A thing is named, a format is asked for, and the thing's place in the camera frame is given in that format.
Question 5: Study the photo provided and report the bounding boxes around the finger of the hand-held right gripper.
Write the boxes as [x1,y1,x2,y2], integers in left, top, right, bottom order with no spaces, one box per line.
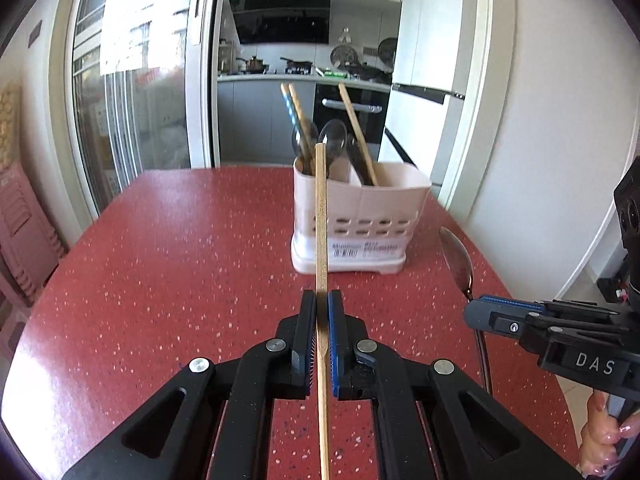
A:
[463,302,557,357]
[472,296,623,318]

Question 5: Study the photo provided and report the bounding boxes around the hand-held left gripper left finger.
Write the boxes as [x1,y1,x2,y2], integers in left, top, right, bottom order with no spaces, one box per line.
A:
[62,290,318,480]

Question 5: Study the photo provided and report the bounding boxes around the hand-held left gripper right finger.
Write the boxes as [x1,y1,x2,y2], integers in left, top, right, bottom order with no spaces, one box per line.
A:
[327,290,583,480]

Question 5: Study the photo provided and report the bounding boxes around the dark metal spoon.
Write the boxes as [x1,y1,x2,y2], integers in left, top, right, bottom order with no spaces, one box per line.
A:
[318,119,349,179]
[292,121,320,162]
[439,226,494,397]
[347,132,377,187]

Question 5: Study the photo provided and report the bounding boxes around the plain wooden chopstick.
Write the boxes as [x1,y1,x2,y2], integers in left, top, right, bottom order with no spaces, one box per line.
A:
[314,143,331,480]
[338,82,379,187]
[288,83,316,163]

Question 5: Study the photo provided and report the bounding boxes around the white plastic utensil holder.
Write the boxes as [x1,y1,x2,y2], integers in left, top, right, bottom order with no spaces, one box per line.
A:
[291,156,432,276]

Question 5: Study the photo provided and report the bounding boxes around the blue patterned wooden chopstick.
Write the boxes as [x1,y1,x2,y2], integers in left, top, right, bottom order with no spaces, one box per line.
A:
[280,84,307,161]

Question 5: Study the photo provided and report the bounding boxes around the person's right hand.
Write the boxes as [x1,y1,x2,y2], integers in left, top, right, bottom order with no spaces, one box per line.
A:
[580,391,640,479]

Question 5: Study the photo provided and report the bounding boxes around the grey lower kitchen cabinets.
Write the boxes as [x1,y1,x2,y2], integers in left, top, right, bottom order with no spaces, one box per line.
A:
[216,79,317,165]

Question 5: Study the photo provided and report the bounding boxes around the white refrigerator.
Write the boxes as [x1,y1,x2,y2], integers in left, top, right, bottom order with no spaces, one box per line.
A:
[376,0,494,203]

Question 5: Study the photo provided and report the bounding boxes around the black gas stove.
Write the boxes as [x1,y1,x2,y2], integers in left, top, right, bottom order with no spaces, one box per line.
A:
[279,57,314,76]

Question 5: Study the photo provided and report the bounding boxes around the hanging metal strainer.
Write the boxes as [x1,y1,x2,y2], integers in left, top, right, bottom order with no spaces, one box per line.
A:
[329,44,359,69]

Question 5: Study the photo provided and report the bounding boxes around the black wok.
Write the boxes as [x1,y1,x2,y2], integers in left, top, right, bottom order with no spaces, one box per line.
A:
[376,37,399,69]

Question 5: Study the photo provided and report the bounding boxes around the pink plastic stool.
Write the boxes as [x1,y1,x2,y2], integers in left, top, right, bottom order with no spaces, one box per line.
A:
[0,164,68,361]

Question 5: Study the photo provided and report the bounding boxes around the sliding glass door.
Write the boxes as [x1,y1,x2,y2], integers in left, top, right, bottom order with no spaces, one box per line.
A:
[70,0,223,213]

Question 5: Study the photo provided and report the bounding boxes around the black range hood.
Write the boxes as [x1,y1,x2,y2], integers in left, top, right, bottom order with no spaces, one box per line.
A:
[233,0,331,45]

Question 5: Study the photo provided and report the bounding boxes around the beige bubbled sheet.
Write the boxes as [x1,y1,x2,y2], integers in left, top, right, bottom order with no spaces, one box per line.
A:
[0,84,24,172]

